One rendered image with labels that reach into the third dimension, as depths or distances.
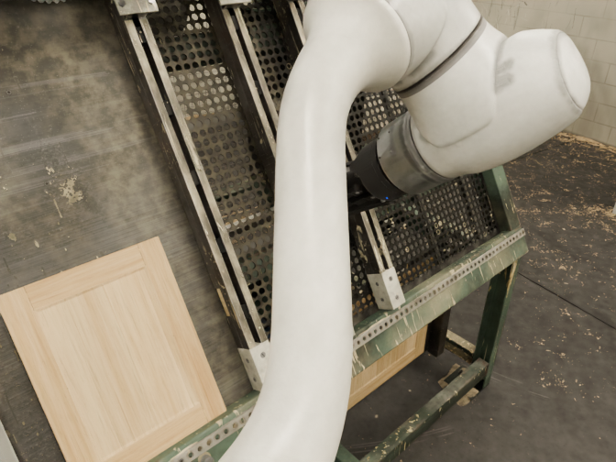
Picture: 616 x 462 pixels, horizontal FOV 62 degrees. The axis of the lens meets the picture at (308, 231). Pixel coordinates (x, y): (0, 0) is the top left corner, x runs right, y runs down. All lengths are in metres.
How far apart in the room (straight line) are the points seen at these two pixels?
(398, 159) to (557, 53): 0.18
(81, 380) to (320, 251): 1.00
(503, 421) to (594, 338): 0.89
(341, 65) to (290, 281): 0.17
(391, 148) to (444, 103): 0.10
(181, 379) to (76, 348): 0.27
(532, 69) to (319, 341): 0.29
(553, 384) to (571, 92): 2.53
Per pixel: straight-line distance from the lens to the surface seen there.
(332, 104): 0.40
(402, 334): 1.75
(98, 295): 1.29
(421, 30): 0.46
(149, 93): 1.36
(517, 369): 2.96
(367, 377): 2.24
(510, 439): 2.64
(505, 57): 0.50
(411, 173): 0.56
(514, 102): 0.49
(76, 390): 1.30
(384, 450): 2.25
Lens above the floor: 1.97
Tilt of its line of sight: 31 degrees down
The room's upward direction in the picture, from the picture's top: straight up
